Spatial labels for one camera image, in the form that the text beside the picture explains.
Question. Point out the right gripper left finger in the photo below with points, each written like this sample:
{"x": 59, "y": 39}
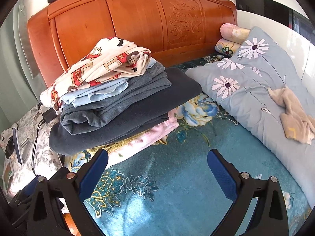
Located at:
{"x": 76, "y": 187}

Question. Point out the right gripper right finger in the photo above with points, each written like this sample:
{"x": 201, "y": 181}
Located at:
{"x": 270, "y": 214}

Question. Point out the cream cartoon print garment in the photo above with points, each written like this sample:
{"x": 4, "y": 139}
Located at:
{"x": 110, "y": 59}

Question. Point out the grey leaf print sheet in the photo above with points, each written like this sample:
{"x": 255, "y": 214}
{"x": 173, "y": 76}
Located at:
{"x": 36, "y": 156}

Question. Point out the black power adapter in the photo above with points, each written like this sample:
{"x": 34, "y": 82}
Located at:
{"x": 49, "y": 115}

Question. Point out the beige cloth on quilt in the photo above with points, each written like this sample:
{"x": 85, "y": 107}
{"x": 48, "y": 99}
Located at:
{"x": 297, "y": 125}

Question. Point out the grey folded sweater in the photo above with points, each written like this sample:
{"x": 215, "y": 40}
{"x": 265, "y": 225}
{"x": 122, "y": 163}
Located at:
{"x": 93, "y": 116}

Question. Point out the teal floral plush blanket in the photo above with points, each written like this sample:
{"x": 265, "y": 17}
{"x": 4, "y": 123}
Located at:
{"x": 168, "y": 188}

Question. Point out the light blue folded garment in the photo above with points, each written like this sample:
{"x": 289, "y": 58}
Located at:
{"x": 110, "y": 92}

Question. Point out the pink folded garment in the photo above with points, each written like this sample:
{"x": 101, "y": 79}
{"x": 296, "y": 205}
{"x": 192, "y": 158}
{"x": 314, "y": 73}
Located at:
{"x": 123, "y": 150}

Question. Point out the light blue daisy quilt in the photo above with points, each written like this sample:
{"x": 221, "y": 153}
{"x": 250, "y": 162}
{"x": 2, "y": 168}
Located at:
{"x": 240, "y": 85}

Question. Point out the dark navy folded garment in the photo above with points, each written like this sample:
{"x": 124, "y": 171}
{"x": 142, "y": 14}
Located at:
{"x": 139, "y": 117}

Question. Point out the yellow floral pillow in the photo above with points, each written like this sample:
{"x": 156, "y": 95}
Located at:
{"x": 226, "y": 48}

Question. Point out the pink floral pillow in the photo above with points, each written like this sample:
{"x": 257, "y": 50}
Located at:
{"x": 231, "y": 31}

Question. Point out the white glossy wardrobe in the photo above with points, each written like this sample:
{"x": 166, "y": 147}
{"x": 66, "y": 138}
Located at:
{"x": 286, "y": 22}

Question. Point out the orange wooden headboard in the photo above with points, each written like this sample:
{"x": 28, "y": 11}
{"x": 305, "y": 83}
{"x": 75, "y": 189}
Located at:
{"x": 175, "y": 31}

